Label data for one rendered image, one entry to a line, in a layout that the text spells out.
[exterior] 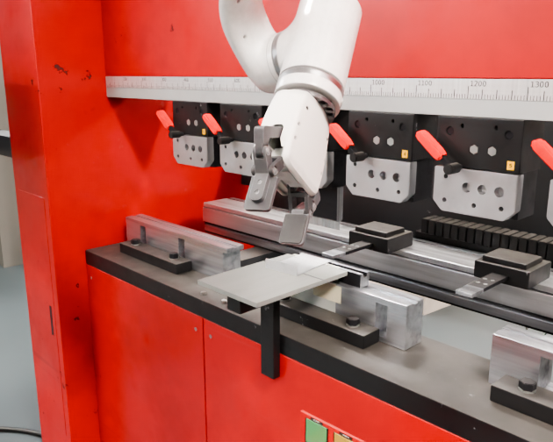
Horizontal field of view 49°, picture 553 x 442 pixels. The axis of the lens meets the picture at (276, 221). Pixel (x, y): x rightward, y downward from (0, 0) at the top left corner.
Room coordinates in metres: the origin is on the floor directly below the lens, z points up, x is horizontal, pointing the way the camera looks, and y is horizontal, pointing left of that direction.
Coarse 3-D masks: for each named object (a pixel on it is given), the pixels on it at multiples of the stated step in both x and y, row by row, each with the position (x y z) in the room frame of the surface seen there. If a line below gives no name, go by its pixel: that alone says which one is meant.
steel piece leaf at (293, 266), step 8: (272, 264) 1.23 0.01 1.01; (280, 264) 1.21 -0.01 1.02; (288, 264) 1.20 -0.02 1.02; (296, 264) 1.26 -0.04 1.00; (304, 264) 1.26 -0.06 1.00; (312, 264) 1.26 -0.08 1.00; (320, 264) 1.26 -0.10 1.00; (288, 272) 1.20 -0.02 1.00; (296, 272) 1.19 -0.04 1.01; (304, 272) 1.21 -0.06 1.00
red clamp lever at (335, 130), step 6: (330, 126) 1.18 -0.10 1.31; (336, 126) 1.17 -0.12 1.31; (330, 132) 1.18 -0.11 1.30; (336, 132) 1.16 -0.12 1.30; (342, 132) 1.17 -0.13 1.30; (336, 138) 1.16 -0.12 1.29; (342, 138) 1.16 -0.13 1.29; (348, 138) 1.16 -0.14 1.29; (342, 144) 1.15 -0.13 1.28; (348, 144) 1.15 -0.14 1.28; (348, 150) 1.15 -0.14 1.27; (354, 150) 1.14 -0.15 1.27; (354, 156) 1.13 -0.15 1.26; (360, 156) 1.13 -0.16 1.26; (366, 156) 1.15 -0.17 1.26
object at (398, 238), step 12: (360, 228) 1.46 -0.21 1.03; (372, 228) 1.45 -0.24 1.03; (384, 228) 1.45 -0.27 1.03; (396, 228) 1.45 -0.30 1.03; (348, 240) 1.47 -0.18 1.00; (360, 240) 1.45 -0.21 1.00; (372, 240) 1.42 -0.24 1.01; (384, 240) 1.39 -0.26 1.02; (396, 240) 1.41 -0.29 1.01; (408, 240) 1.45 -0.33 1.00; (324, 252) 1.34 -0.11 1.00; (336, 252) 1.34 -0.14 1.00; (348, 252) 1.35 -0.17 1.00; (384, 252) 1.39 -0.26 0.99
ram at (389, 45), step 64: (128, 0) 1.76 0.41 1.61; (192, 0) 1.55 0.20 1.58; (384, 0) 1.14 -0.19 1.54; (448, 0) 1.05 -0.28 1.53; (512, 0) 0.97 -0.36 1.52; (128, 64) 1.78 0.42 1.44; (192, 64) 1.56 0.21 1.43; (384, 64) 1.14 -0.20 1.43; (448, 64) 1.04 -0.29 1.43; (512, 64) 0.96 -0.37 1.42
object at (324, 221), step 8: (320, 192) 1.29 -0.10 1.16; (328, 192) 1.27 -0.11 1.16; (336, 192) 1.25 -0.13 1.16; (304, 200) 1.32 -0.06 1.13; (320, 200) 1.29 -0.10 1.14; (328, 200) 1.27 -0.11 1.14; (336, 200) 1.25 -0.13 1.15; (320, 208) 1.28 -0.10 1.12; (328, 208) 1.27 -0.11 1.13; (336, 208) 1.25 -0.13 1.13; (312, 216) 1.30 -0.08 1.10; (320, 216) 1.28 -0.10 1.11; (328, 216) 1.27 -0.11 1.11; (336, 216) 1.25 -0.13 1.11; (312, 224) 1.31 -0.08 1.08; (320, 224) 1.30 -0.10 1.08; (328, 224) 1.28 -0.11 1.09; (336, 224) 1.26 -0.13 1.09
